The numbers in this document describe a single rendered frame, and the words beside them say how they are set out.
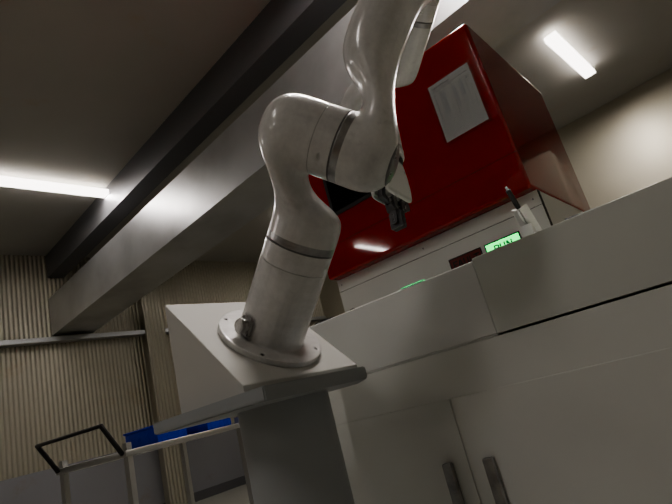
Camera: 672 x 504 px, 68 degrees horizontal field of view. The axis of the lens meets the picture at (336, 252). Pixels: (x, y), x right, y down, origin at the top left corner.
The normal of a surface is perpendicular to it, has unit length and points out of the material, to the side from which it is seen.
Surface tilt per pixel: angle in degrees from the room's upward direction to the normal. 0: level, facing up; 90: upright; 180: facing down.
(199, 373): 90
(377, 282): 90
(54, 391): 90
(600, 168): 90
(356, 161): 122
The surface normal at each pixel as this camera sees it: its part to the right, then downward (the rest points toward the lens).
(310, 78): -0.69, -0.04
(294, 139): -0.25, 0.27
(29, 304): 0.69, -0.37
